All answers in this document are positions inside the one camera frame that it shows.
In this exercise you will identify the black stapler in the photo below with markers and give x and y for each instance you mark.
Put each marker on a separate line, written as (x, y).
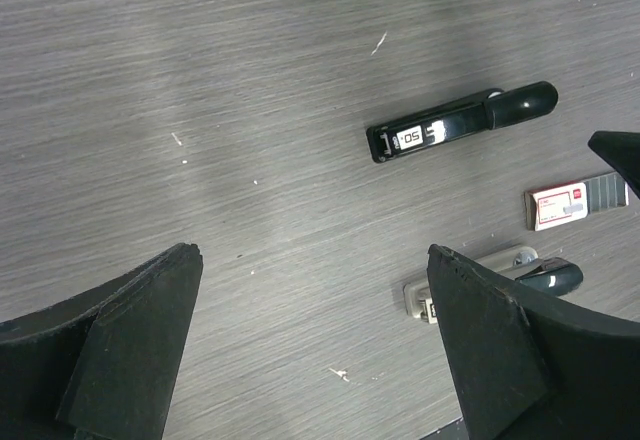
(489, 109)

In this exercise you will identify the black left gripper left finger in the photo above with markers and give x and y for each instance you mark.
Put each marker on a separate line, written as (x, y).
(102, 364)

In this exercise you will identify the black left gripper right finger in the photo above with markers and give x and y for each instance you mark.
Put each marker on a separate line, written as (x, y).
(528, 365)

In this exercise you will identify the red white staple box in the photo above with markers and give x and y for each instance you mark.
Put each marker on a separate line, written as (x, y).
(561, 204)

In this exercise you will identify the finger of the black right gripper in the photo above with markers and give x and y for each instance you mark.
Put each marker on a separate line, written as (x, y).
(620, 150)

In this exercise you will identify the beige stapler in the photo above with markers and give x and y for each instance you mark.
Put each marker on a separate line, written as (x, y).
(521, 263)

